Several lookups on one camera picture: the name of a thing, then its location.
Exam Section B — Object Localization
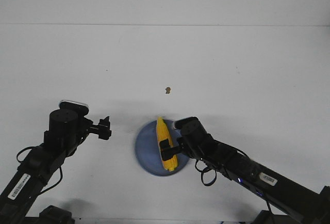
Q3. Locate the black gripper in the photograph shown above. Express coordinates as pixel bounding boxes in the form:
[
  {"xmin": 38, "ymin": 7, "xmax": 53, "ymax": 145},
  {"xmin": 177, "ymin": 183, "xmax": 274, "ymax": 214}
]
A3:
[
  {"xmin": 77, "ymin": 116, "xmax": 112, "ymax": 141},
  {"xmin": 159, "ymin": 135, "xmax": 196, "ymax": 161}
]

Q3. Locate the yellow plastic corn cob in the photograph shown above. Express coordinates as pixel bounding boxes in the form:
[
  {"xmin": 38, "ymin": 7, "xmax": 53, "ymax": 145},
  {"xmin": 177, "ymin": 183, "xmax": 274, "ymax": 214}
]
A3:
[{"xmin": 156, "ymin": 117, "xmax": 178, "ymax": 172}]

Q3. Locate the blue round plate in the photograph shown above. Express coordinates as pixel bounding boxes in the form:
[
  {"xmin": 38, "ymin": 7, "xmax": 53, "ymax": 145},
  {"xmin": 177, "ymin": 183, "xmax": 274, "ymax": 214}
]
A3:
[{"xmin": 134, "ymin": 120, "xmax": 190, "ymax": 177}]

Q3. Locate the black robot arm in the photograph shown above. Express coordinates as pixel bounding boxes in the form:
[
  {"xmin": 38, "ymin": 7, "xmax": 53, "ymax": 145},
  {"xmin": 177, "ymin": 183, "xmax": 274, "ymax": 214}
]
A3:
[
  {"xmin": 159, "ymin": 117, "xmax": 329, "ymax": 223},
  {"xmin": 1, "ymin": 109, "xmax": 111, "ymax": 223}
]

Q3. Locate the brown chipped table spot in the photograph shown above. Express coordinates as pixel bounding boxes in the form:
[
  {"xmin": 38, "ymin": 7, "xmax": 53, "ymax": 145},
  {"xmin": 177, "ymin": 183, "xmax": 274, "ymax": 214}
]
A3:
[{"xmin": 165, "ymin": 87, "xmax": 171, "ymax": 94}]

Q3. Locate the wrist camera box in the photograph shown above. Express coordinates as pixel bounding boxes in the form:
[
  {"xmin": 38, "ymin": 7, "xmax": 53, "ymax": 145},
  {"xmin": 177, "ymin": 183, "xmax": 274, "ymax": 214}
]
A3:
[
  {"xmin": 59, "ymin": 100, "xmax": 89, "ymax": 116},
  {"xmin": 172, "ymin": 117, "xmax": 197, "ymax": 130}
]

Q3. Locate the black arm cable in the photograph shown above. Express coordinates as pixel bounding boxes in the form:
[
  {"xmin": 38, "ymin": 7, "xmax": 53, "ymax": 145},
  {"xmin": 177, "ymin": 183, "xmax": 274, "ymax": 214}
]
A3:
[
  {"xmin": 194, "ymin": 158, "xmax": 219, "ymax": 187},
  {"xmin": 16, "ymin": 145, "xmax": 64, "ymax": 196}
]

